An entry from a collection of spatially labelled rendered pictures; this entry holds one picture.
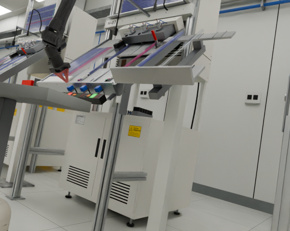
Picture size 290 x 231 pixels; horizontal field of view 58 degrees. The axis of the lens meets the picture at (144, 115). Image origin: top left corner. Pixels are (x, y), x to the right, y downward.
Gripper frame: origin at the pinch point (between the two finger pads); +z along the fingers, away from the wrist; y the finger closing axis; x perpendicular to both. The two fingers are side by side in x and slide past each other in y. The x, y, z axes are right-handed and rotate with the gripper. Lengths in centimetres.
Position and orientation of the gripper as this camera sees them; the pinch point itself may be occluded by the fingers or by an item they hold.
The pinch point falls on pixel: (66, 80)
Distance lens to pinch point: 144.1
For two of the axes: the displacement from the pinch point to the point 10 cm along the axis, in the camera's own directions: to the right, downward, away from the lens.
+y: -7.8, -1.2, 6.1
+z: 2.9, 8.0, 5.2
